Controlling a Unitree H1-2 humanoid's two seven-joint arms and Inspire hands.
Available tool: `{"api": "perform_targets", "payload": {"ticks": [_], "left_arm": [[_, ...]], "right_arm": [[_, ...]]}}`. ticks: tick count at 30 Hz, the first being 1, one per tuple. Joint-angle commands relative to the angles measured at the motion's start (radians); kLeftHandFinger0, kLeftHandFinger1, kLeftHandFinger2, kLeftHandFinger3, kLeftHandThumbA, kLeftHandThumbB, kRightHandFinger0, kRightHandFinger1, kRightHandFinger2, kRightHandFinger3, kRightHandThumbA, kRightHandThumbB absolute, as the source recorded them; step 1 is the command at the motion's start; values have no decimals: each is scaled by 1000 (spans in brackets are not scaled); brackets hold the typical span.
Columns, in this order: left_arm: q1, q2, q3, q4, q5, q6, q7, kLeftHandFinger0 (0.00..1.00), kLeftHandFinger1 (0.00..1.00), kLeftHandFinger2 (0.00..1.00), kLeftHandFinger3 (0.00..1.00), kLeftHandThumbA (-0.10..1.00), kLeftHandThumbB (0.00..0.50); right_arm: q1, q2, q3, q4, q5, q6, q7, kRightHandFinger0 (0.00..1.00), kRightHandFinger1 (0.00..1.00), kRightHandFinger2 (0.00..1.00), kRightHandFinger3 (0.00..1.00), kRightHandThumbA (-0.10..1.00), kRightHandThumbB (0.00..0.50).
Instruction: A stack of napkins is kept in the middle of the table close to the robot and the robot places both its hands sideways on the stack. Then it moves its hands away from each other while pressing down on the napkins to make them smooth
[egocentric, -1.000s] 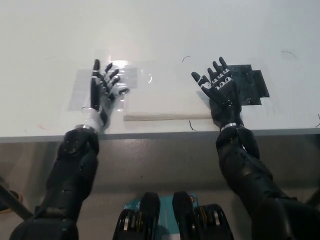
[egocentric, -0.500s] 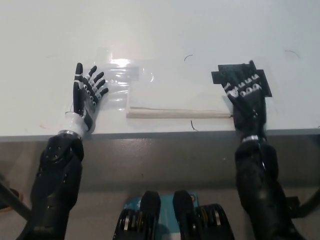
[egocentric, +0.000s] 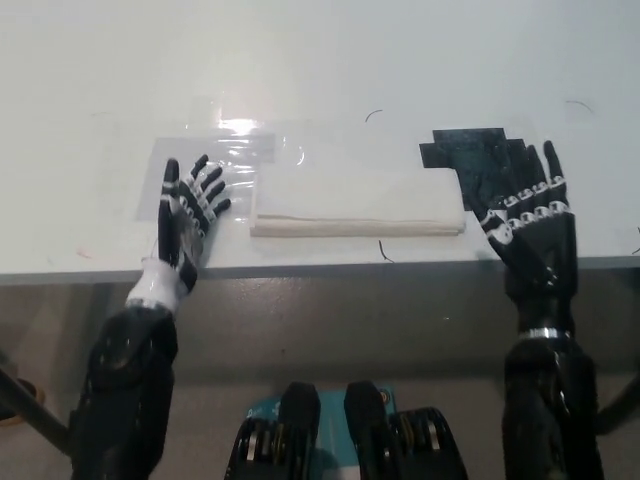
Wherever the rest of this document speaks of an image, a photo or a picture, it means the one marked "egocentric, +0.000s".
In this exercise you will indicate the clear plastic film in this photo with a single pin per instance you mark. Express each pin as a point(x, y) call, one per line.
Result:
point(240, 125)

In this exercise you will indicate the cream folded napkin stack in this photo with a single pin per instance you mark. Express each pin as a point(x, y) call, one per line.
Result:
point(355, 200)

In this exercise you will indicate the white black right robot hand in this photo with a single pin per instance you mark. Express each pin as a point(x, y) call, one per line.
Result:
point(540, 250)

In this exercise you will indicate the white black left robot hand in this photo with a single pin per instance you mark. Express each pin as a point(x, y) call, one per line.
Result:
point(172, 250)

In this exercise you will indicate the round orange floor object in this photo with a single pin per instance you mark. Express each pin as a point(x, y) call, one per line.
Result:
point(20, 405)

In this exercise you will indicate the dark metal table leg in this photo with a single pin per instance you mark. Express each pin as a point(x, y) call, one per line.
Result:
point(622, 400)
point(32, 405)

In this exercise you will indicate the clear plastic bag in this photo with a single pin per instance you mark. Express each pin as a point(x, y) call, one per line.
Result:
point(150, 175)

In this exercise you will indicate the black tape patch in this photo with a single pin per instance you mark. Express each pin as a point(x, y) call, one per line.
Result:
point(465, 155)

